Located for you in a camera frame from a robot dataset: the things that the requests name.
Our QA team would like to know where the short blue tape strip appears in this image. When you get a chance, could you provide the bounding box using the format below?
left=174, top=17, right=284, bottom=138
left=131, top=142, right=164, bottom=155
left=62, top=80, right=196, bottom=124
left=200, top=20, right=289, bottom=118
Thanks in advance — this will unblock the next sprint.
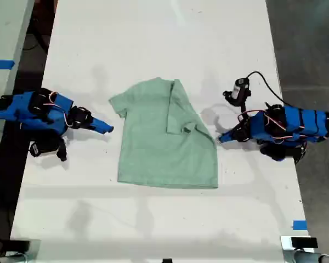
left=292, top=219, right=309, bottom=231

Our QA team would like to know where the black camera cable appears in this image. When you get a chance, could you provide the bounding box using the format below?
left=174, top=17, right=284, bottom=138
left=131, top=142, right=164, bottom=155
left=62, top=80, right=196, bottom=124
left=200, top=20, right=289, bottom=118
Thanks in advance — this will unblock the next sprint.
left=246, top=71, right=287, bottom=107

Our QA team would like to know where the thin black floor cable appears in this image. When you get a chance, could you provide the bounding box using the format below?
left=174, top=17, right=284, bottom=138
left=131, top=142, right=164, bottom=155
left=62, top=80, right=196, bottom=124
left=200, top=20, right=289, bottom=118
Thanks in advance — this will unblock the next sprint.
left=22, top=25, right=49, bottom=55

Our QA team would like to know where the pale green T-shirt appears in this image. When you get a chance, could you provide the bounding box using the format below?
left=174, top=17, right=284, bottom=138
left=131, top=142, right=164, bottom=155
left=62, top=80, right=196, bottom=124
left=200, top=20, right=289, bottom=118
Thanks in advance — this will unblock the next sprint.
left=107, top=77, right=219, bottom=190

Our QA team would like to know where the white box with black top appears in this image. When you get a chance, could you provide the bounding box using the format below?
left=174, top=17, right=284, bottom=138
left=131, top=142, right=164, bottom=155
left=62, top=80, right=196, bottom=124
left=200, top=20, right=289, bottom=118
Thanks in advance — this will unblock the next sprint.
left=280, top=236, right=319, bottom=251

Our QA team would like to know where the white side table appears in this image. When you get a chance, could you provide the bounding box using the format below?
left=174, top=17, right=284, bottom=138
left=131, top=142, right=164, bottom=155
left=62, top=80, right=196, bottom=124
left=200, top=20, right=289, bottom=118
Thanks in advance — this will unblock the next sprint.
left=0, top=0, right=36, bottom=176

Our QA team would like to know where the long blue tape strip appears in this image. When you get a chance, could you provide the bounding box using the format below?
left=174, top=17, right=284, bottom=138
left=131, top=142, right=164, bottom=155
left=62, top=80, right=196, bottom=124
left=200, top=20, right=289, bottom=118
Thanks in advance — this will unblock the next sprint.
left=0, top=59, right=16, bottom=70

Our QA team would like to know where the black box on metal bracket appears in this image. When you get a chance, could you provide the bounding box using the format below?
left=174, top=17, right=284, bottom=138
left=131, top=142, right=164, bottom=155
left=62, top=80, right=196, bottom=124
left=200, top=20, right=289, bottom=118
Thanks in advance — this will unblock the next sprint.
left=8, top=238, right=42, bottom=260

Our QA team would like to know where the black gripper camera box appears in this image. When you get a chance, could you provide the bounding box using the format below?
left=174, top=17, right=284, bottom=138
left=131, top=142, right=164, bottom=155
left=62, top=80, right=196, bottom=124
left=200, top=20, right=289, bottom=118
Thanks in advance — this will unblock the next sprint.
left=223, top=77, right=252, bottom=106
left=29, top=140, right=59, bottom=158

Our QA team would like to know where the grey metal tube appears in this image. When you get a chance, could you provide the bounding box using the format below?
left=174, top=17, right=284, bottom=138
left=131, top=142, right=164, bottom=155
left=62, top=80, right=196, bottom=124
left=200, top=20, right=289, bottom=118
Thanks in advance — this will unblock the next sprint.
left=0, top=253, right=29, bottom=263
left=292, top=250, right=329, bottom=263

